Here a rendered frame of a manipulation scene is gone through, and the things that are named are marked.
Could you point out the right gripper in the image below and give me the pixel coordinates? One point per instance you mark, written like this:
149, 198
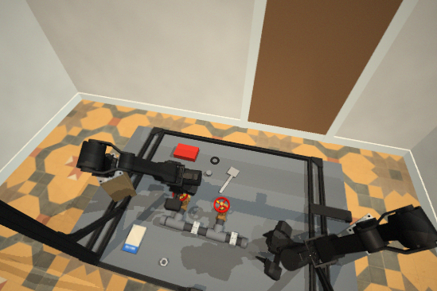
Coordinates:
272, 269

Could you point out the red rectangular block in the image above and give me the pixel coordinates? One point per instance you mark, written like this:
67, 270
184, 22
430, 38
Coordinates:
186, 152

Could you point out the grey pipe with red valve handwheels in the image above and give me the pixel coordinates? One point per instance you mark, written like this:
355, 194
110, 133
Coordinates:
216, 233

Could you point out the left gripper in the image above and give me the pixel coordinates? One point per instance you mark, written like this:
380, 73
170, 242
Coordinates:
173, 204

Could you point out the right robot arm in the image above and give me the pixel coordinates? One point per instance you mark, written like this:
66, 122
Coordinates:
409, 225

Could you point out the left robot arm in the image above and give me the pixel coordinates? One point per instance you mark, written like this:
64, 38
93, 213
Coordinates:
93, 155

